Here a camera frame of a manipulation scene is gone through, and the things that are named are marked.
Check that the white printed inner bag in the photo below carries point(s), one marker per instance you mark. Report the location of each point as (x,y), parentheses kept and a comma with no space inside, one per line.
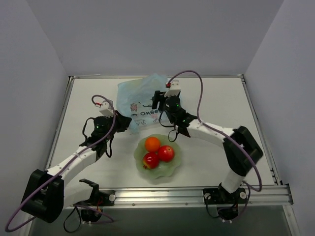
(143,114)

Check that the orange fake orange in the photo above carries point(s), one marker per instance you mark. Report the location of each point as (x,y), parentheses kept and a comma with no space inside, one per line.
(152,144)

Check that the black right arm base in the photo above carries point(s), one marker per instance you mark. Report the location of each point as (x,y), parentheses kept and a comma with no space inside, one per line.
(229,206)

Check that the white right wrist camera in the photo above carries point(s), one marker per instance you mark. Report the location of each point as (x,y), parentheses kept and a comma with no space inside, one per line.
(173,87)

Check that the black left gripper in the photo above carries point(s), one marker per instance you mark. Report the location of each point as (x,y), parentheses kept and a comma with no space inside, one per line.
(124,122)

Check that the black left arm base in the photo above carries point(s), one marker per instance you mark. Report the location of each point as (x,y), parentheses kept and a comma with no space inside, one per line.
(90,212)

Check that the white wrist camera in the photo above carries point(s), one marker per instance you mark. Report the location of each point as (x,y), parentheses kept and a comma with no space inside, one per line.
(173,87)
(106,108)

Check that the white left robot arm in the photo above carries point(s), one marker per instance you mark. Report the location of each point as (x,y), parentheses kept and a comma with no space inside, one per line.
(48,193)

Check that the red fake apple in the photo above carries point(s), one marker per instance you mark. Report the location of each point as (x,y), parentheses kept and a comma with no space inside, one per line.
(166,153)

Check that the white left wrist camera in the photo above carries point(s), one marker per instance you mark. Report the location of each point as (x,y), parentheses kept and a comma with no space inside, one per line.
(106,108)

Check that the light blue plastic bag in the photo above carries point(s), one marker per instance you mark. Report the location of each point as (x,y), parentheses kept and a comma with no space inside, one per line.
(138,90)

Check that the green flower-shaped glass bowl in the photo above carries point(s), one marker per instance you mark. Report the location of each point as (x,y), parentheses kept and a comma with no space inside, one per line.
(165,169)

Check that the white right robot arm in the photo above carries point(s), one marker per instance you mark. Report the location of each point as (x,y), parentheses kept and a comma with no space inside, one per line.
(241,149)

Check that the aluminium front rail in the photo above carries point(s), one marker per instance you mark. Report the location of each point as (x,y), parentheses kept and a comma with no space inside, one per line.
(163,197)

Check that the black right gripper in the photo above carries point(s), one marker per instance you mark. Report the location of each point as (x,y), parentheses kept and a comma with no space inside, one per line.
(157,100)

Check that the red fake pomegranate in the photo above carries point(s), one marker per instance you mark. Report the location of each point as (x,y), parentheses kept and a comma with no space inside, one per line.
(150,160)

